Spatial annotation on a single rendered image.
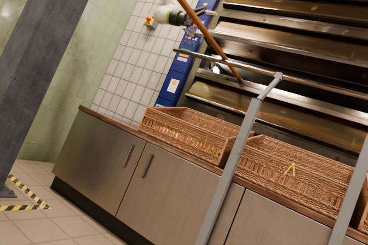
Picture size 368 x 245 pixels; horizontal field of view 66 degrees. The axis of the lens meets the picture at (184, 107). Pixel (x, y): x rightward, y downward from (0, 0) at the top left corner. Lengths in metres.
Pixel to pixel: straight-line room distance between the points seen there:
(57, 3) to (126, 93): 1.08
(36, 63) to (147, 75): 1.04
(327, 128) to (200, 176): 0.87
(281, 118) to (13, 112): 1.55
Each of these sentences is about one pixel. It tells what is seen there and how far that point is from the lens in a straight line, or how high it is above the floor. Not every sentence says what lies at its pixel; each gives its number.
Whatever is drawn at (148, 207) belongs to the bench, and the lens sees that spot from 1.59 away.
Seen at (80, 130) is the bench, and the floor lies 0.43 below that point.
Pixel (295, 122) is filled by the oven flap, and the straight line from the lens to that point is 1.93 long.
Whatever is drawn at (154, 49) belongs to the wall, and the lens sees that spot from 2.51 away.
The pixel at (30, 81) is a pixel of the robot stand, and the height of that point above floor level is 0.62.
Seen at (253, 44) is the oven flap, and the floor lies 1.39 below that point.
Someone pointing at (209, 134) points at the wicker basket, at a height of 0.72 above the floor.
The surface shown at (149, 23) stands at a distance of 2.58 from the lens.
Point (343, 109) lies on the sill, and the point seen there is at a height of 1.16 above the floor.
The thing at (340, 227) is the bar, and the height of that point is 0.57.
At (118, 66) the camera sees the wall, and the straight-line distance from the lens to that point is 2.68.
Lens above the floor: 0.68
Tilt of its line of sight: 5 degrees up
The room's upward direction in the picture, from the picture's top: 22 degrees clockwise
